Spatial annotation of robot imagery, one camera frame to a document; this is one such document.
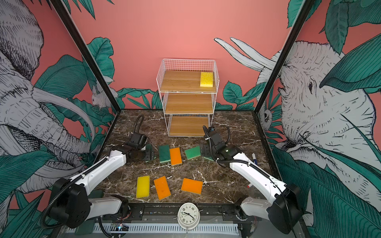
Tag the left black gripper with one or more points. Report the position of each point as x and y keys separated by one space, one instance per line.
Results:
x=149 y=155

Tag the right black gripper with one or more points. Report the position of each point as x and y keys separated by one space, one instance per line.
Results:
x=206 y=148

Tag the dark green sponge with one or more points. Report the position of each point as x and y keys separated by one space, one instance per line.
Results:
x=208 y=158
x=164 y=153
x=149 y=153

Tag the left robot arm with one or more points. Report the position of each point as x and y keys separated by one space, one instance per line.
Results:
x=70 y=205

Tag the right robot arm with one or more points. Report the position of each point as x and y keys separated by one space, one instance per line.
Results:
x=256 y=178

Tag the light green yellow sponge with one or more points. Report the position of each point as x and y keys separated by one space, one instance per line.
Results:
x=193 y=153

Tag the dark green sponge beside orange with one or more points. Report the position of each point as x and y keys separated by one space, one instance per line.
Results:
x=164 y=153

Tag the yellow sponge on table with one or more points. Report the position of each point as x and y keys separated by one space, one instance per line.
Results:
x=143 y=187

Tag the orange sponge tilted front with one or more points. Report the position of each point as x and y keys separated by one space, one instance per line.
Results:
x=162 y=188

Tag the blue capped marker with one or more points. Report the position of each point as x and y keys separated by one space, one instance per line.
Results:
x=254 y=159

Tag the white analog clock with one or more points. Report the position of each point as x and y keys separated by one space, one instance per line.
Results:
x=188 y=216

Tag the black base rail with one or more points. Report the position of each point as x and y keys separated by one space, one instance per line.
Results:
x=137 y=211

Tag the white wire wooden shelf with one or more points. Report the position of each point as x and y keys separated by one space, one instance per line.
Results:
x=187 y=107

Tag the white slotted cable duct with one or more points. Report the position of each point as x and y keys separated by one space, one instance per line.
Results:
x=171 y=228

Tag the black frame post left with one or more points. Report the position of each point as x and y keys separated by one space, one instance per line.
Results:
x=66 y=19

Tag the black frame post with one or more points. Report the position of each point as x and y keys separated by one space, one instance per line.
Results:
x=298 y=24
x=66 y=19

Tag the black frame post right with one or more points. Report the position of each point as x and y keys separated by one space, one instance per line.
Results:
x=298 y=24

